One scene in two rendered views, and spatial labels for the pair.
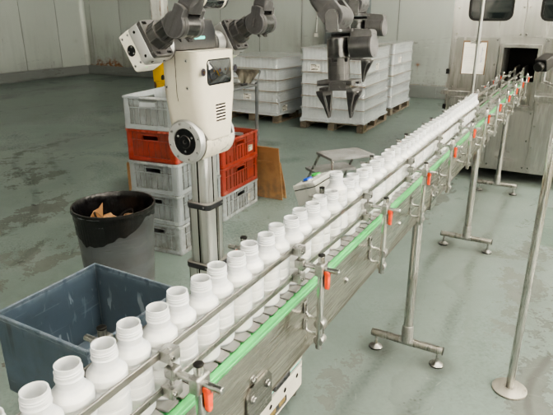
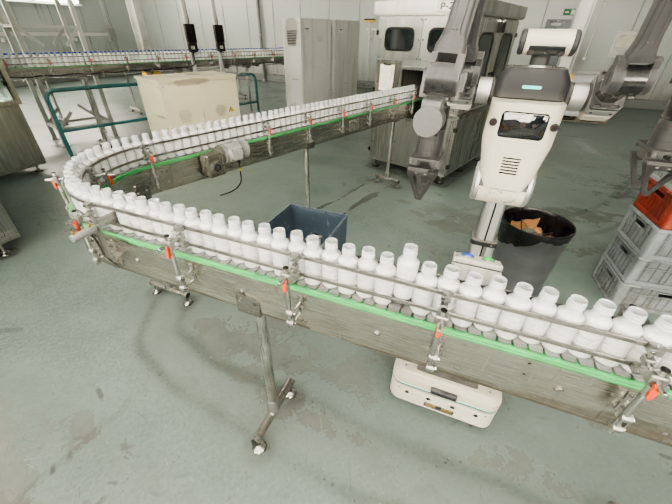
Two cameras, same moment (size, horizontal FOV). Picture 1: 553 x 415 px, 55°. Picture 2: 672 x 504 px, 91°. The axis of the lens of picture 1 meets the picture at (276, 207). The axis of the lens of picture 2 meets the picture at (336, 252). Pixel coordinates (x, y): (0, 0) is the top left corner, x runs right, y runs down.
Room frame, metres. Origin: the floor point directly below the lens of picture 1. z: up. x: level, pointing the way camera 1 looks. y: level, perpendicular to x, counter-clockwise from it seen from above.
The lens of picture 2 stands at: (1.11, -0.88, 1.68)
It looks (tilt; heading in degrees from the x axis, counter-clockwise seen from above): 34 degrees down; 82
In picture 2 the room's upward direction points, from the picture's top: 1 degrees clockwise
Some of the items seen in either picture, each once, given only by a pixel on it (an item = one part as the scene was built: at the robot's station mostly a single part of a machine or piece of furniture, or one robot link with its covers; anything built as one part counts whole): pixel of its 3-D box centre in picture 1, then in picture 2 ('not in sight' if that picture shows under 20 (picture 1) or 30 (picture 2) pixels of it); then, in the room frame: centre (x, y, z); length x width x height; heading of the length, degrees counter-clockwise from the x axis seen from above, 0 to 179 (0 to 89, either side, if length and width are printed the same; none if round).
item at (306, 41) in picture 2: not in sight; (308, 76); (1.51, 6.35, 0.96); 0.82 x 0.50 x 1.91; 43
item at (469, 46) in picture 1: (473, 57); not in sight; (5.41, -1.94, 1.22); 0.23 x 0.03 x 0.32; 61
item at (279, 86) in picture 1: (271, 85); not in sight; (9.10, 0.09, 0.50); 1.23 x 1.05 x 1.00; 149
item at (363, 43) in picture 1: (353, 33); (436, 102); (1.41, -0.19, 1.57); 0.12 x 0.09 x 0.12; 60
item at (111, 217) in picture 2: not in sight; (106, 245); (0.36, 0.32, 0.96); 0.23 x 0.10 x 0.27; 61
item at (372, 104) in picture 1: (346, 85); not in sight; (8.33, -1.08, 0.59); 1.24 x 1.03 x 1.17; 153
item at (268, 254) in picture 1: (266, 268); (281, 251); (1.06, 0.02, 1.08); 0.06 x 0.06 x 0.17
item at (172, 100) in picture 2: not in sight; (196, 121); (-0.21, 4.23, 0.59); 1.10 x 0.62 x 1.18; 43
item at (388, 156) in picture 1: (384, 176); (565, 323); (1.77, -0.38, 1.08); 0.06 x 0.06 x 0.17
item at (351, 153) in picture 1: (337, 170); not in sight; (4.89, -0.59, 0.21); 0.61 x 0.47 x 0.41; 24
